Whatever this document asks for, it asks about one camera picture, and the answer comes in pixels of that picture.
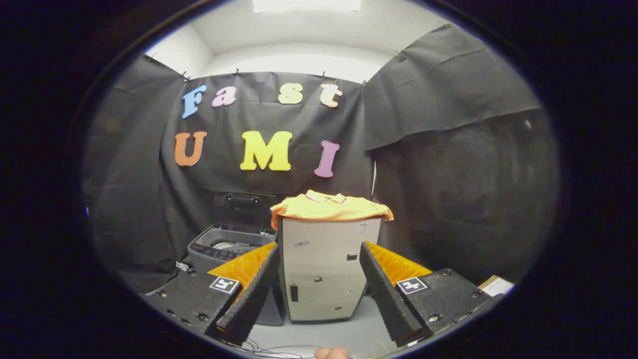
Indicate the black backdrop cloth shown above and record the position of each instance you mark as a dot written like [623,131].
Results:
[438,149]

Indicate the grey washing machine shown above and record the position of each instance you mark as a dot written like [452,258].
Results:
[219,239]

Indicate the beige cabinet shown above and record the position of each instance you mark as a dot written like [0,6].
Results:
[324,269]

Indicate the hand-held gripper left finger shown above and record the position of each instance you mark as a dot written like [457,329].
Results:
[254,299]

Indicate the dark washing machine lid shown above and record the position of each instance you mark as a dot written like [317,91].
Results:
[244,212]

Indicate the orange polo shirt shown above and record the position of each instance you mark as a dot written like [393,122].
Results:
[329,209]

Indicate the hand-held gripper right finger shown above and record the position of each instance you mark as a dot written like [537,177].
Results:
[386,294]

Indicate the cardboard box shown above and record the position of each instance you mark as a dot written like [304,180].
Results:
[496,285]

